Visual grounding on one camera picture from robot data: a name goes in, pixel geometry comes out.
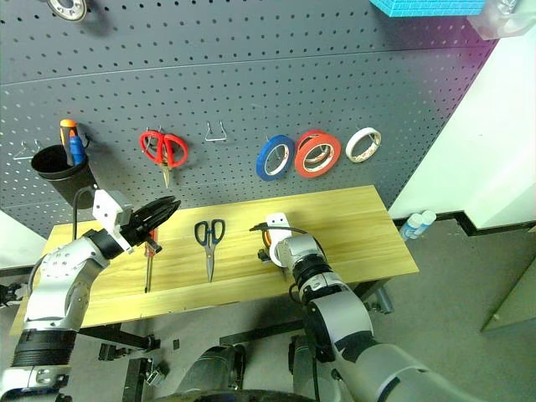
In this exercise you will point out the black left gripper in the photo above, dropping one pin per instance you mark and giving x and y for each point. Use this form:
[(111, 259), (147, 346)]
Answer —
[(140, 228)]

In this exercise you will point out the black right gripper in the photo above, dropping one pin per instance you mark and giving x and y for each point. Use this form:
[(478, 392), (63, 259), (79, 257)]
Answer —
[(264, 255)]

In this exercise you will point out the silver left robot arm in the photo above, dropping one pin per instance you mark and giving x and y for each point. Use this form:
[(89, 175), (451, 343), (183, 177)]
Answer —
[(54, 289)]

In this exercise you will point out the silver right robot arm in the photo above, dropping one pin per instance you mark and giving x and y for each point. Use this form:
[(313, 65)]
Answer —
[(347, 318)]

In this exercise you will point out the blue tape roll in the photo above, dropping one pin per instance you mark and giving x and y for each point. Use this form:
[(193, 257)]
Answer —
[(261, 161)]

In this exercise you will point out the large orange-red tape roll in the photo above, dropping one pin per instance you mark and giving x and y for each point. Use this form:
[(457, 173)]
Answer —
[(299, 159)]

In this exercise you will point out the white tape roll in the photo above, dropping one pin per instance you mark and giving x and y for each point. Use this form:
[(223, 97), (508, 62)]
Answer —
[(354, 142)]

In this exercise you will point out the dark grey perforated pegboard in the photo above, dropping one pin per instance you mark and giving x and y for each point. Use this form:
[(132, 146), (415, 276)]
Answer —
[(251, 84)]

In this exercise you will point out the black plastic cup holder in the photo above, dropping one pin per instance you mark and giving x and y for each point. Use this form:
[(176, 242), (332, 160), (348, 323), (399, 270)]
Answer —
[(63, 180)]

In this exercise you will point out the grey rounded shell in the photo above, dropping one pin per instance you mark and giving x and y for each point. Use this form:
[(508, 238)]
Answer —
[(301, 368), (213, 368)]

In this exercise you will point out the black rounded rim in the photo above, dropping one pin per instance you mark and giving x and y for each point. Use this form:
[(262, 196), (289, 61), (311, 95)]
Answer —
[(230, 397)]

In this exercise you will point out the white blue plastic bottle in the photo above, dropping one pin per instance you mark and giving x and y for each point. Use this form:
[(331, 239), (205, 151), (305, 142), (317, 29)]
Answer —
[(410, 229), (428, 217)]

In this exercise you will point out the table caster wheel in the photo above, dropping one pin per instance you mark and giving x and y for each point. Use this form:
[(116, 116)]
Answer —
[(156, 372)]

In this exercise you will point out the black bulky object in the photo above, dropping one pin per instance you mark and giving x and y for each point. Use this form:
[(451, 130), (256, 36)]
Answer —
[(10, 293)]

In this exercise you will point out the cyan brick-pattern box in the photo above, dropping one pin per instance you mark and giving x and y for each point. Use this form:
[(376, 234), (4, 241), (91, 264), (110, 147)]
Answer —
[(419, 6)]

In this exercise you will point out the clear plastic container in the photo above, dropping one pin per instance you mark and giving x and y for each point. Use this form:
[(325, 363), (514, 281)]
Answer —
[(502, 25)]

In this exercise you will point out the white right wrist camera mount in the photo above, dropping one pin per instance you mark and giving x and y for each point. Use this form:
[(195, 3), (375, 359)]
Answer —
[(277, 220)]

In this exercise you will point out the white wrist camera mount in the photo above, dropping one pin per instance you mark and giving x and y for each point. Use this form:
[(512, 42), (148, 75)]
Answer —
[(277, 220), (104, 205)]

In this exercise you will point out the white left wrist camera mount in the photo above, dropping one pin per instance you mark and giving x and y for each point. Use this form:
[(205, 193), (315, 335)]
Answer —
[(104, 205)]

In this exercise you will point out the black metal table frame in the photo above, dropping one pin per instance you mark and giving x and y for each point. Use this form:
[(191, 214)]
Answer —
[(121, 339)]

